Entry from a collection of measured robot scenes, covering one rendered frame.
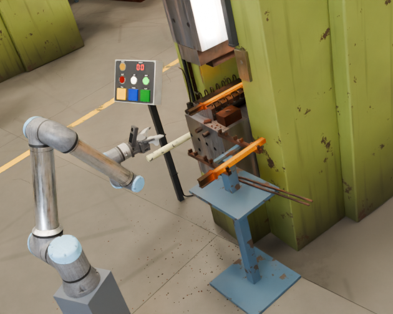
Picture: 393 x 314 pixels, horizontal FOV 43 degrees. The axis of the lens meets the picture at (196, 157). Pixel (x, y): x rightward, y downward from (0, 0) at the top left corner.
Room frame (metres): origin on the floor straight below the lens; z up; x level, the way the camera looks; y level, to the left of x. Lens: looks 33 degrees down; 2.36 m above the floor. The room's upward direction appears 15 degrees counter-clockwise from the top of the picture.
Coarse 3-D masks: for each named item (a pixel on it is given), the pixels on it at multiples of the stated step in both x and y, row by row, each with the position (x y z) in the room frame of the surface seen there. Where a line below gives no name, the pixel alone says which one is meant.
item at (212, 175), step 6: (264, 138) 2.08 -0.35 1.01; (252, 144) 2.06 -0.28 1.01; (258, 144) 2.05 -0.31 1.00; (246, 150) 2.02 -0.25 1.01; (252, 150) 2.03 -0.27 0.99; (234, 156) 2.00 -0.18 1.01; (240, 156) 1.99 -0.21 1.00; (228, 162) 1.97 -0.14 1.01; (234, 162) 1.97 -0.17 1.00; (216, 168) 1.94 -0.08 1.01; (222, 168) 1.93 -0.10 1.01; (204, 174) 1.90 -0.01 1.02; (210, 174) 1.89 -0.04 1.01; (216, 174) 1.90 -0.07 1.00; (198, 180) 1.87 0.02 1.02; (204, 180) 1.88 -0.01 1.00; (210, 180) 1.90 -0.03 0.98; (204, 186) 1.87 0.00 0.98
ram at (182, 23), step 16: (176, 0) 2.63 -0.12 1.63; (192, 0) 2.51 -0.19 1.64; (208, 0) 2.55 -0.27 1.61; (176, 16) 2.67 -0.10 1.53; (192, 16) 2.52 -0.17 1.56; (208, 16) 2.54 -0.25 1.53; (176, 32) 2.71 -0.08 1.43; (192, 32) 2.55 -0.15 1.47; (208, 32) 2.53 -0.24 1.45; (224, 32) 2.58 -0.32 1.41; (192, 48) 2.59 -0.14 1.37; (208, 48) 2.52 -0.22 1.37
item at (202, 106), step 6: (240, 84) 2.74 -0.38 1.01; (228, 90) 2.70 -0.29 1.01; (216, 96) 2.67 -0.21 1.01; (222, 96) 2.66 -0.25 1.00; (204, 102) 2.63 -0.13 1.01; (210, 102) 2.62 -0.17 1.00; (192, 108) 2.59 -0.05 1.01; (198, 108) 2.59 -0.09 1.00; (204, 108) 2.59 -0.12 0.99; (192, 114) 2.56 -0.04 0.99
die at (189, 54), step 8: (184, 48) 2.67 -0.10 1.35; (216, 48) 2.61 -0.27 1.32; (224, 48) 2.63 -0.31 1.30; (232, 48) 2.65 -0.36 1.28; (184, 56) 2.69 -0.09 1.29; (192, 56) 2.61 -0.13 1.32; (200, 56) 2.56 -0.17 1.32; (208, 56) 2.58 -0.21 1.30; (216, 56) 2.60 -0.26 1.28; (200, 64) 2.55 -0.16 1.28
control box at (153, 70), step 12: (120, 60) 3.17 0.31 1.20; (132, 60) 3.11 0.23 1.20; (144, 60) 3.05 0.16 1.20; (156, 60) 3.00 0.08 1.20; (120, 72) 3.14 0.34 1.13; (132, 72) 3.07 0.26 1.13; (144, 72) 3.01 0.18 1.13; (156, 72) 2.97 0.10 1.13; (120, 84) 3.10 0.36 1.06; (132, 84) 3.04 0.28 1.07; (144, 84) 2.98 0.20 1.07; (156, 84) 2.94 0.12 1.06; (156, 96) 2.92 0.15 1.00
